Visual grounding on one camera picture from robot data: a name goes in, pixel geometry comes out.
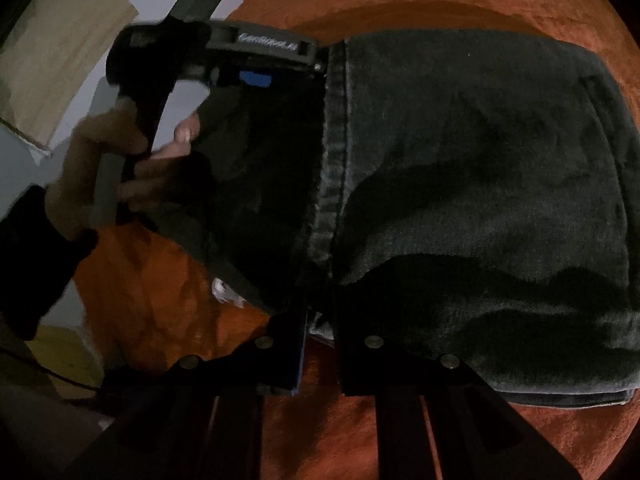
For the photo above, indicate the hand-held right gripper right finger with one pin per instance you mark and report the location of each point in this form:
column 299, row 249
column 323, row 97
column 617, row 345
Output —
column 357, row 370

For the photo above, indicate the dark grey jeans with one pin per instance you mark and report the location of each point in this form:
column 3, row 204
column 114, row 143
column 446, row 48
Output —
column 450, row 160

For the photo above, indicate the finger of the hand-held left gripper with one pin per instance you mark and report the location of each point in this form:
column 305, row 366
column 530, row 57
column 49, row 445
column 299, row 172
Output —
column 255, row 79

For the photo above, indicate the person's left hand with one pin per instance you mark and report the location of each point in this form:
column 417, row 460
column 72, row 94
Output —
column 80, row 175

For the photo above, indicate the person's left forearm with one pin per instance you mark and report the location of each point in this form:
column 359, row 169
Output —
column 35, row 260

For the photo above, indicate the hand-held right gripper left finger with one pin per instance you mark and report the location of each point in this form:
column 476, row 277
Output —
column 301, row 360

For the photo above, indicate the beige cardboard sheet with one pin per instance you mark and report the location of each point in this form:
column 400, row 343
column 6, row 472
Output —
column 65, row 50

